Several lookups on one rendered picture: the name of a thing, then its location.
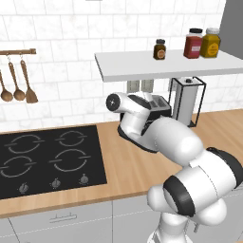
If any pale bread slice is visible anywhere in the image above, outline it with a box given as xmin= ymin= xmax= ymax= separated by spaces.
xmin=142 ymin=91 xmax=154 ymax=103

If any white paper towel roll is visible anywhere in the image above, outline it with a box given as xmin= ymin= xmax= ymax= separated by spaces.
xmin=175 ymin=78 xmax=199 ymax=126

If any grey hob knob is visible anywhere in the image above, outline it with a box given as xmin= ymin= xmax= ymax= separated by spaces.
xmin=79 ymin=174 xmax=90 ymax=185
xmin=50 ymin=178 xmax=62 ymax=189
xmin=18 ymin=183 xmax=29 ymax=195

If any small brown jar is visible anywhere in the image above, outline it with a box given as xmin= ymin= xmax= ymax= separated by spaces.
xmin=153 ymin=38 xmax=168 ymax=61

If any black hob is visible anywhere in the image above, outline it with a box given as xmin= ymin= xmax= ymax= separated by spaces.
xmin=0 ymin=124 xmax=108 ymax=201

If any wooden spatula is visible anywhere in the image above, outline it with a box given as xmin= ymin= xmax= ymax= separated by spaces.
xmin=20 ymin=60 xmax=39 ymax=104

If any red jar black lid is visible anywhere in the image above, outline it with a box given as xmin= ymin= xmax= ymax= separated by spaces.
xmin=183 ymin=28 xmax=204 ymax=60

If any wooden spoon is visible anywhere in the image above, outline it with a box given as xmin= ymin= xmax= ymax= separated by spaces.
xmin=0 ymin=69 xmax=14 ymax=103
xmin=8 ymin=61 xmax=27 ymax=103

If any yellow jar white lid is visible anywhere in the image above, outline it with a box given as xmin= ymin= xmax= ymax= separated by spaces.
xmin=200 ymin=28 xmax=222 ymax=59

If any grey drawer front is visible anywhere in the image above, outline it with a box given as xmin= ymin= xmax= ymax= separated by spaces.
xmin=9 ymin=200 xmax=114 ymax=243

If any grey tall cabinet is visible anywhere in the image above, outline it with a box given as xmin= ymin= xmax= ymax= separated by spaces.
xmin=219 ymin=0 xmax=243 ymax=58

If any white wall shelf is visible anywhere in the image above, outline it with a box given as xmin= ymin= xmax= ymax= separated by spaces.
xmin=94 ymin=48 xmax=243 ymax=84

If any black wire stand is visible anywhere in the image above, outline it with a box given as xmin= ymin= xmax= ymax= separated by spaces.
xmin=167 ymin=75 xmax=208 ymax=128

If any grey drawer handle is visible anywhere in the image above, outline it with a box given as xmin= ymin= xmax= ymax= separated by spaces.
xmin=49 ymin=213 xmax=78 ymax=223

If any wooden hanging rail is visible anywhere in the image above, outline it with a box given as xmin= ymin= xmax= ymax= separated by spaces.
xmin=0 ymin=47 xmax=37 ymax=57

